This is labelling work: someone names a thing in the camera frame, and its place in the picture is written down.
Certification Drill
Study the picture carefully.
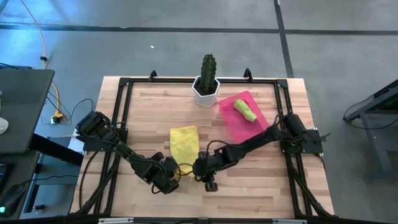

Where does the black desk crossbar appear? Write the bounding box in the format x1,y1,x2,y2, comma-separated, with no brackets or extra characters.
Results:
29,133,85,166

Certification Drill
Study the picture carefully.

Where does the white rounded object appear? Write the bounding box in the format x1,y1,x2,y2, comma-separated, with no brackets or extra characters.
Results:
0,116,9,136

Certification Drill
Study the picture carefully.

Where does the dark side table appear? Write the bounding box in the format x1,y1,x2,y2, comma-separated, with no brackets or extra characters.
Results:
0,151,41,220

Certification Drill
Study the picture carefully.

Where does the silver metal bracket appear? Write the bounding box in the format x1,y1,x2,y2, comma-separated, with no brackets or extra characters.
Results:
98,217,134,224
272,218,308,224

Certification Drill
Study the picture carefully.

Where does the grey desk top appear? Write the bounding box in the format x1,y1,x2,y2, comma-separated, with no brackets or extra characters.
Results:
0,68,55,156

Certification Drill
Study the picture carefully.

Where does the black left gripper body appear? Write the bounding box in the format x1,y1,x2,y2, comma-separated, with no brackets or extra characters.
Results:
145,156,180,187

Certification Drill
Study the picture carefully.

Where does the green cactus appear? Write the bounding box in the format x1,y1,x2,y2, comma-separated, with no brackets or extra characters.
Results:
198,53,218,94

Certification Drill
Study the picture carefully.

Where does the green microfiber towel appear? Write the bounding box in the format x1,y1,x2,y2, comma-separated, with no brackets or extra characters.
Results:
233,98,258,123

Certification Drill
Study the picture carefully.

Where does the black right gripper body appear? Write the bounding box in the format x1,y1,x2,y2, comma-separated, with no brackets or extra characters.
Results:
192,152,225,182

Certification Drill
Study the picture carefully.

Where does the yellow microfiber towel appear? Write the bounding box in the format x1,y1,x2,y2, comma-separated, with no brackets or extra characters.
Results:
169,125,200,178

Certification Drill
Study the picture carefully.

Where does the black metal cart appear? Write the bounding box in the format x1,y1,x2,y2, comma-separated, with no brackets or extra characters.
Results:
343,79,398,180

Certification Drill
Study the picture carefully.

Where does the white hexagonal plant pot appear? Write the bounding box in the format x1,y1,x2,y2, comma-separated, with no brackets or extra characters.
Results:
191,75,221,108

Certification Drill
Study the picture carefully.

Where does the orange floor cable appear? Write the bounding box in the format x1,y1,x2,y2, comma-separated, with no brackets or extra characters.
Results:
19,0,63,119

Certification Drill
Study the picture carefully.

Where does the black aluminium table frame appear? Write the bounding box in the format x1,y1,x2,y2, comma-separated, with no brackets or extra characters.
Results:
70,67,335,224

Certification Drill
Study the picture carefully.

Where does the black computer mouse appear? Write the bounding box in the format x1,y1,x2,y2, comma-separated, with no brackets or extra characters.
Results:
0,184,26,216

